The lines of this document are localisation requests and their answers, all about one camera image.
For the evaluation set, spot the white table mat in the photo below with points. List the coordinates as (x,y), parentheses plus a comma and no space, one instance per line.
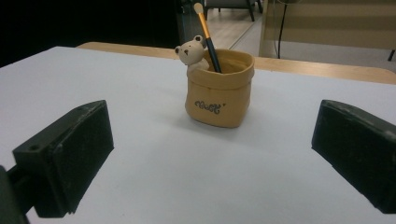
(186,174)

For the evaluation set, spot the tan ceramic holder with bear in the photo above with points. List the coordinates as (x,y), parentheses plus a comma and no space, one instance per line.
(218,96)

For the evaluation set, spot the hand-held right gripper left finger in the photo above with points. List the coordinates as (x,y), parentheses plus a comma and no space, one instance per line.
(62,161)

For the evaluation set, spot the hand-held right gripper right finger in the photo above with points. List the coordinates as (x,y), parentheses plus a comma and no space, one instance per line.
(358,155)

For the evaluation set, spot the black curtain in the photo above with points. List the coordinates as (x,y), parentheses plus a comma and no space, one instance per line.
(77,21)

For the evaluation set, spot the light wooden cabinet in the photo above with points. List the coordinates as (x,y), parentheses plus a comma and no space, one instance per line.
(336,28)

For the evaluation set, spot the dark chair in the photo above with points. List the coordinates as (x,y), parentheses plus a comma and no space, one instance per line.
(230,4)

